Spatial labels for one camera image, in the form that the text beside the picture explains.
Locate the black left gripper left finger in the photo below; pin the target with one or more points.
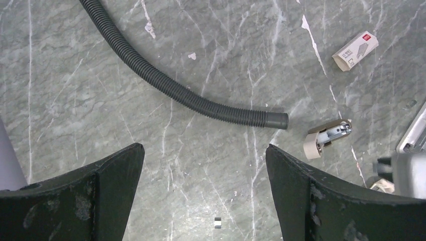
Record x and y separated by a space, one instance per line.
92 202

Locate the brown stapler base part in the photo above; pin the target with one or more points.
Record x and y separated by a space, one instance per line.
322 136

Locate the white staple box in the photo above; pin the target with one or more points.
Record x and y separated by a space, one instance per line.
355 50

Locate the small metal staple strip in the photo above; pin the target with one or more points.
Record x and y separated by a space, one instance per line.
217 222

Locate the white staple box tray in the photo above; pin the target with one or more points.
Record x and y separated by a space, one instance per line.
384 186

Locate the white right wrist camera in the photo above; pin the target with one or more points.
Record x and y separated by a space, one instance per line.
406 171

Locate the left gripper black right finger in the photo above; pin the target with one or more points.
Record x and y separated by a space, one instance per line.
313 205

